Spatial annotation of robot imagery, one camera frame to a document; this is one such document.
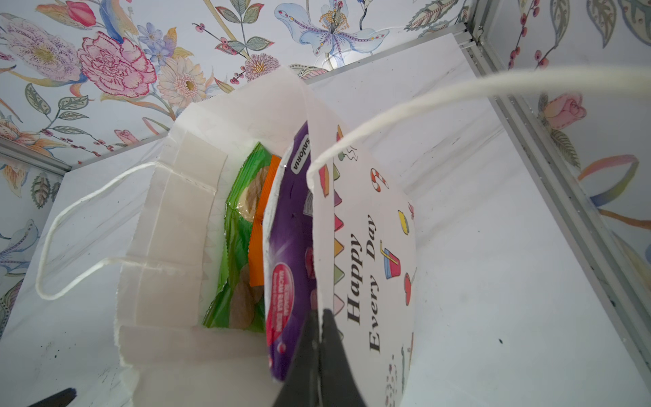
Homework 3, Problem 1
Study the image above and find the aluminium frame post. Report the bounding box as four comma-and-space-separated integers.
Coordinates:
459, 1, 650, 383
1, 139, 72, 176

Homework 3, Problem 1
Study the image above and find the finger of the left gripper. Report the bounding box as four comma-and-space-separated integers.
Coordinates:
29, 388, 76, 407

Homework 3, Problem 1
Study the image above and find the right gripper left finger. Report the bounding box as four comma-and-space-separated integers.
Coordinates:
273, 311, 320, 407

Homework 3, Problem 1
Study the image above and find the white paper bag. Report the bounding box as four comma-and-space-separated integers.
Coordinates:
34, 65, 651, 407

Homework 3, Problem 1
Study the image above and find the green Lays chips bag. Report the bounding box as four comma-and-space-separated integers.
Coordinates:
203, 142, 272, 332

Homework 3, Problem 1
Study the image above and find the left aluminium frame post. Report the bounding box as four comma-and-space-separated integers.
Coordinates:
1, 139, 72, 176

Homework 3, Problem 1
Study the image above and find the orange Fox's candy bag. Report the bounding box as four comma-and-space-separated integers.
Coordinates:
249, 155, 281, 288

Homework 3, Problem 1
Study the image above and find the right aluminium frame post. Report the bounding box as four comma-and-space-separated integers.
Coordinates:
459, 1, 650, 383

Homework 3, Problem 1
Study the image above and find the magenta Fox's candy bag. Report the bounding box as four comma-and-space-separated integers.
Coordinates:
263, 124, 316, 382

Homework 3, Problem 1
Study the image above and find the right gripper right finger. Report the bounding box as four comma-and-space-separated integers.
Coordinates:
320, 310, 366, 407

